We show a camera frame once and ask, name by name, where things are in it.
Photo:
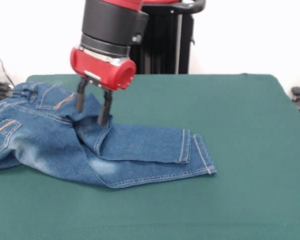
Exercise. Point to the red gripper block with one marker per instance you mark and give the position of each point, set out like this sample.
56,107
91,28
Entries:
100,68

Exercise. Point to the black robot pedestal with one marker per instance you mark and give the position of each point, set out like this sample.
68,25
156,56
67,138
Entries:
170,42

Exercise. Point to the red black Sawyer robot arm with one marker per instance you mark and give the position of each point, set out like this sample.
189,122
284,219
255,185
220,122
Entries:
112,25

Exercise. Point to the dark green table cloth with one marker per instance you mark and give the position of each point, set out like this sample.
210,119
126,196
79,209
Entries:
190,212

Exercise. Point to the blue denim jeans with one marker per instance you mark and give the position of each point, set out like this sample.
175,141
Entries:
52,145

